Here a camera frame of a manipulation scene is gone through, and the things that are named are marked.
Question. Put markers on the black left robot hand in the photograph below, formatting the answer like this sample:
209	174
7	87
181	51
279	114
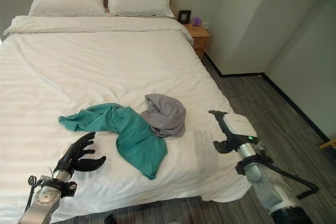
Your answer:
78	155

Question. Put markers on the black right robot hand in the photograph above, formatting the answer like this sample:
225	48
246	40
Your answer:
236	129

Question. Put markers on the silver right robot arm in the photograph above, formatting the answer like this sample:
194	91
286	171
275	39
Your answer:
265	182

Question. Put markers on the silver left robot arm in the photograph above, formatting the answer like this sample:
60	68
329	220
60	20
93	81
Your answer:
44	197

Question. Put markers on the white bed duvet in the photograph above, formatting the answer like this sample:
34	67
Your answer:
105	82

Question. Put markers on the teal cloth garment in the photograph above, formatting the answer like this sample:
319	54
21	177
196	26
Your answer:
126	132

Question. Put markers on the dark robot foot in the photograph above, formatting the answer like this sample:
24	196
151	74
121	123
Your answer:
109	219

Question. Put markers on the grey cloth garment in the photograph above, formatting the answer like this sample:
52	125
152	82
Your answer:
165	119

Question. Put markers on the wooden furniture corner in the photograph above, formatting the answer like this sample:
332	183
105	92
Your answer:
328	144

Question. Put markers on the wooden nightstand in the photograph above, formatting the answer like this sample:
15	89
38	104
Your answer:
200	37

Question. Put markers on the small purple toy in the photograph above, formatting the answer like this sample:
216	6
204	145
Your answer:
197	21

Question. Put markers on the flat white pillow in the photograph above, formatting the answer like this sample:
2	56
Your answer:
65	2

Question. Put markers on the white wall socket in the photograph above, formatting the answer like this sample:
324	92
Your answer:
206	25

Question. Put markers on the black picture frame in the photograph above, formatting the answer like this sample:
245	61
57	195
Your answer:
184	16

